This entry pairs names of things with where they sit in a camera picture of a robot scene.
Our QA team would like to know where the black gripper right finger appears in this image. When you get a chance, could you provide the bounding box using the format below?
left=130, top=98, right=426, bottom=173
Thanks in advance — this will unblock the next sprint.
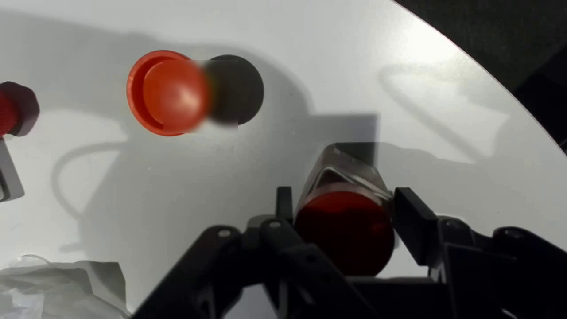
left=392, top=185, right=567, bottom=319

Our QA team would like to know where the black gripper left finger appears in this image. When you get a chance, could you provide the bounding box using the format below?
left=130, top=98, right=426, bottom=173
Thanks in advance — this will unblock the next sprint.
left=130, top=183, right=380, bottom=319

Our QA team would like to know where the spice jar red lid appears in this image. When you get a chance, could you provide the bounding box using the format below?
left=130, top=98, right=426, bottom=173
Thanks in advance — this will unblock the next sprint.
left=295, top=141, right=397, bottom=277

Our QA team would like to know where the yellow tub red-orange lid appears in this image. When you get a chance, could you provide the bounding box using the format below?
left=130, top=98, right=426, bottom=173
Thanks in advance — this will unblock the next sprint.
left=124, top=47, right=224, bottom=137

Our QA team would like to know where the white crumpled plastic bag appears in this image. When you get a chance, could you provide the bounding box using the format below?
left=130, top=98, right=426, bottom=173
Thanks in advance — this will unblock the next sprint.
left=0, top=253, right=132, bottom=319

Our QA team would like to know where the small red tub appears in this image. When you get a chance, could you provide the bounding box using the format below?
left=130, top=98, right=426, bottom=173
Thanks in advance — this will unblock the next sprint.
left=0, top=79, right=43, bottom=139

